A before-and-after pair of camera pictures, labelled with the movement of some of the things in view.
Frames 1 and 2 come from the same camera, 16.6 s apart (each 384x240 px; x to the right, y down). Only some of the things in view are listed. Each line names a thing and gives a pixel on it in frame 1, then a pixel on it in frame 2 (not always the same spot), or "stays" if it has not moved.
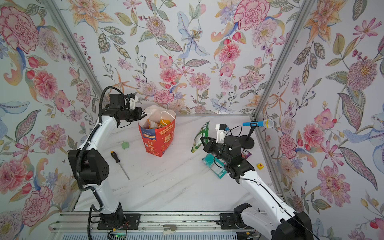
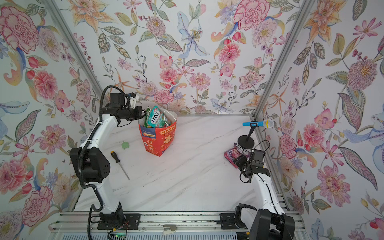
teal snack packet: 216,165 → 156,119
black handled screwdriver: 117,161 stays
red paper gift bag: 157,140 stays
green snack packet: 204,132 → 147,112
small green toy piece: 125,145 stays
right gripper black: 209,148 → 240,161
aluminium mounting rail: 149,222 stays
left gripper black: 138,116 stays
